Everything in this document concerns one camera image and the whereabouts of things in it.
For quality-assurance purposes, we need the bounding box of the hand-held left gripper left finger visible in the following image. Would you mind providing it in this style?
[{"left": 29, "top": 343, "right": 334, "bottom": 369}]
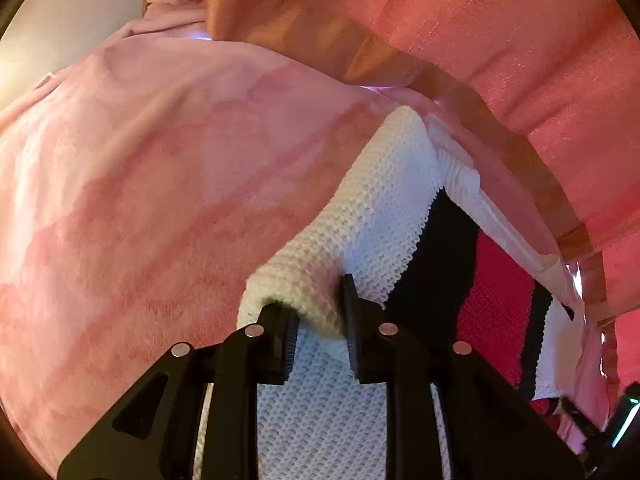
[{"left": 57, "top": 304, "right": 301, "bottom": 480}]

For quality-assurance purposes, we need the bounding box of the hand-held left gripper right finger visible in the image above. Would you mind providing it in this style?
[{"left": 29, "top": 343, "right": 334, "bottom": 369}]
[{"left": 341, "top": 274, "right": 585, "bottom": 480}]

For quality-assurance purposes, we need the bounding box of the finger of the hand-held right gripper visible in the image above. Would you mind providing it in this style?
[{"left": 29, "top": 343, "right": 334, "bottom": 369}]
[{"left": 560, "top": 396, "right": 606, "bottom": 443}]

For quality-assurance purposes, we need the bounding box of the white knit sweater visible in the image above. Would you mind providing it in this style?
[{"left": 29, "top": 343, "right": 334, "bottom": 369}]
[{"left": 192, "top": 105, "right": 587, "bottom": 480}]

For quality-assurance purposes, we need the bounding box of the pink fleece blanket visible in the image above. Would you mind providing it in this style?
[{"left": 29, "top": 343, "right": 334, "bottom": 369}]
[{"left": 0, "top": 0, "right": 640, "bottom": 480}]

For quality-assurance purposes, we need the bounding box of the pink curtain with tan hem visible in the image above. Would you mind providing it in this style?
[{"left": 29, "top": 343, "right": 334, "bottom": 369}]
[{"left": 142, "top": 0, "right": 640, "bottom": 411}]

